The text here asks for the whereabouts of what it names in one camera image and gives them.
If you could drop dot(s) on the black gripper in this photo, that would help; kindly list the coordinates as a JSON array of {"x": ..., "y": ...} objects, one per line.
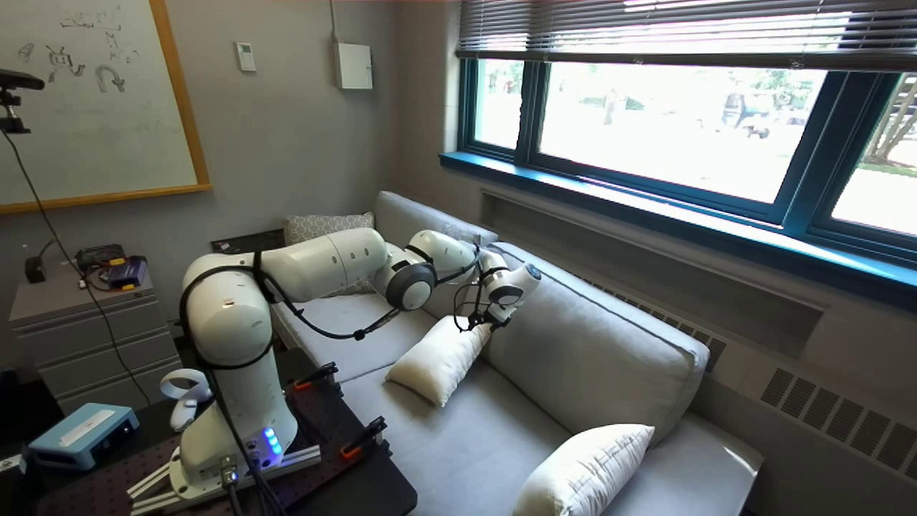
[{"x": 480, "y": 310}]

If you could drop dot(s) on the small cream pillow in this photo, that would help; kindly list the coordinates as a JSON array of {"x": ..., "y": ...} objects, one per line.
[{"x": 434, "y": 363}]

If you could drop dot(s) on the large cream pillow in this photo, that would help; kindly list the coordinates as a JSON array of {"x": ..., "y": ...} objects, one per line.
[{"x": 587, "y": 468}]

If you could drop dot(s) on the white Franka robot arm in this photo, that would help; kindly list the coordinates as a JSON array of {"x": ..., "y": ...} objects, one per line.
[{"x": 229, "y": 324}]

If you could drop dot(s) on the grey fabric sofa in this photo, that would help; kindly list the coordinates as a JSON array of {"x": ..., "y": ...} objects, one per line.
[{"x": 620, "y": 355}]

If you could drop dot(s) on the orange black clamp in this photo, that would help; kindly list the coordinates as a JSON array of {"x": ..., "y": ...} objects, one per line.
[
  {"x": 364, "y": 436},
  {"x": 312, "y": 378}
]

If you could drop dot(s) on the black robot table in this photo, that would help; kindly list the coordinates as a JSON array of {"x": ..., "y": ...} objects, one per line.
[{"x": 372, "y": 488}]

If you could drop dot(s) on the white VR controller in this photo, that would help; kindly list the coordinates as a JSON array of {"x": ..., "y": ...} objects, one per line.
[{"x": 184, "y": 389}]

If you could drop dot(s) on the dark window blinds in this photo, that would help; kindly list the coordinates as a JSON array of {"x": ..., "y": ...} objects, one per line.
[{"x": 667, "y": 29}]

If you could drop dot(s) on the blue purple gadget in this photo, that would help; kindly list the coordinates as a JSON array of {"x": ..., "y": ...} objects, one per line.
[{"x": 126, "y": 273}]

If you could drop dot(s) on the grey radiator cover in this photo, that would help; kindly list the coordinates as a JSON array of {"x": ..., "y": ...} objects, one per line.
[{"x": 859, "y": 333}]

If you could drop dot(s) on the black orange device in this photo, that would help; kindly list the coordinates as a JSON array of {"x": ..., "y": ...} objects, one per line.
[{"x": 97, "y": 256}]

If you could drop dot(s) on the grey drawer cabinet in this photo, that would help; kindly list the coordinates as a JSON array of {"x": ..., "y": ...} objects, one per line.
[{"x": 86, "y": 345}]

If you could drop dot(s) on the light blue box device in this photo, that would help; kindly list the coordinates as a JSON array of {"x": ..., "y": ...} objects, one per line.
[{"x": 81, "y": 433}]

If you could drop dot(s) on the wood framed whiteboard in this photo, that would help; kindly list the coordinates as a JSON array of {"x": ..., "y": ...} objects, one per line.
[{"x": 94, "y": 104}]

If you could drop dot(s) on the small black stand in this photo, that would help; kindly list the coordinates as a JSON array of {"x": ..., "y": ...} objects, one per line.
[{"x": 35, "y": 271}]

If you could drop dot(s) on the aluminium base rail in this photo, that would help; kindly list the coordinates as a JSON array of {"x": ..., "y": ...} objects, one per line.
[{"x": 295, "y": 456}]

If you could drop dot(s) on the black wall power strip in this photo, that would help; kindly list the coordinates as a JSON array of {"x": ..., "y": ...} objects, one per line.
[{"x": 245, "y": 238}]

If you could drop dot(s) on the white wall box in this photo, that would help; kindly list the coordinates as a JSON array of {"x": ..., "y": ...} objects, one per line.
[{"x": 352, "y": 68}]

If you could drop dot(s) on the white wall thermostat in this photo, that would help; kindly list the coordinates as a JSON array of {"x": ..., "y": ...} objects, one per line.
[{"x": 247, "y": 58}]

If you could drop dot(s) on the teal window frame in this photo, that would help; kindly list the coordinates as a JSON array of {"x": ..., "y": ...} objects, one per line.
[{"x": 805, "y": 190}]

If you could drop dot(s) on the black camera on stand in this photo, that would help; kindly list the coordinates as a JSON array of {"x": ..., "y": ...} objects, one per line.
[{"x": 17, "y": 82}]

